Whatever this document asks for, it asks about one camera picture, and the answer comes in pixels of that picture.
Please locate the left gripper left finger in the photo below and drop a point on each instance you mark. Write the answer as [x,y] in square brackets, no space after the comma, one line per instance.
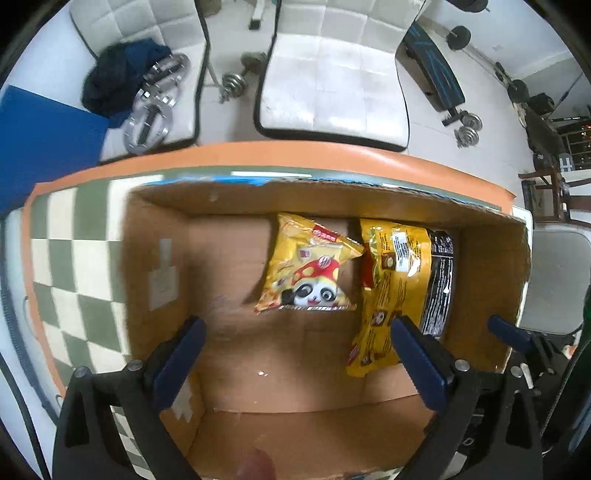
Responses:
[87,443]

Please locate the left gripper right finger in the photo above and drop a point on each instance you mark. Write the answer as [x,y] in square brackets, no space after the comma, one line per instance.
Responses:
[488,417]

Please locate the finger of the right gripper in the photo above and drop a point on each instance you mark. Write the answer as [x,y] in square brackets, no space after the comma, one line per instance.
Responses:
[541,354]

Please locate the black snack pack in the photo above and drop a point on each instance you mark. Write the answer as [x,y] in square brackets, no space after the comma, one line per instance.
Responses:
[438,302]

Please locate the yellow chocolate snack pack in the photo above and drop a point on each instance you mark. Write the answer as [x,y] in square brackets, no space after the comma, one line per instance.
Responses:
[396,270]

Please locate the yellow panda snack bag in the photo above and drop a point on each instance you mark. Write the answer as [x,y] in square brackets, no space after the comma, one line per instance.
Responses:
[303,271]

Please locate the brown wooden chair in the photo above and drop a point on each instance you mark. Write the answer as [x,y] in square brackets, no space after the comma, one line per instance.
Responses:
[548,197]

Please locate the checkered table mat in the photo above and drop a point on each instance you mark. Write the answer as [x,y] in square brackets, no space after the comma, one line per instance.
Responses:
[72,243]

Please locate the cardboard box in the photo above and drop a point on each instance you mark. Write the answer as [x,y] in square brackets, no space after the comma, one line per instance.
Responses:
[277,381]

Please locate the chrome dumbbell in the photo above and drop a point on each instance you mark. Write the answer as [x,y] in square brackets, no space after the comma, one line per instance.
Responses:
[467,135]
[233,85]

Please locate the blue cushion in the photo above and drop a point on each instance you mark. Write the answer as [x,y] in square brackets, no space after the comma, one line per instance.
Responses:
[43,140]

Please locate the chrome weight plates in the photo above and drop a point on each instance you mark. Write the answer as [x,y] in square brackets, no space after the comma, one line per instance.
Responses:
[151,118]

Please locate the dark clothes pile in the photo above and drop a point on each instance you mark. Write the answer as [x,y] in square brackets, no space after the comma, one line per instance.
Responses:
[110,87]

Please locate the black sit-up bench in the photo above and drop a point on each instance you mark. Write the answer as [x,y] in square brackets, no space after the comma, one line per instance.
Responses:
[439,74]

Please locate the right white padded chair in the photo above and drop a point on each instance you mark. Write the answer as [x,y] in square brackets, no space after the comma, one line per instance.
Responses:
[332,74]

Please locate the white padded chair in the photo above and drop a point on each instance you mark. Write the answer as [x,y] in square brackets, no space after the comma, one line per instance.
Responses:
[178,25]
[332,74]

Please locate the left white padded chair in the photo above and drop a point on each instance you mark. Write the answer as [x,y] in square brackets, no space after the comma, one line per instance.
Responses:
[178,25]

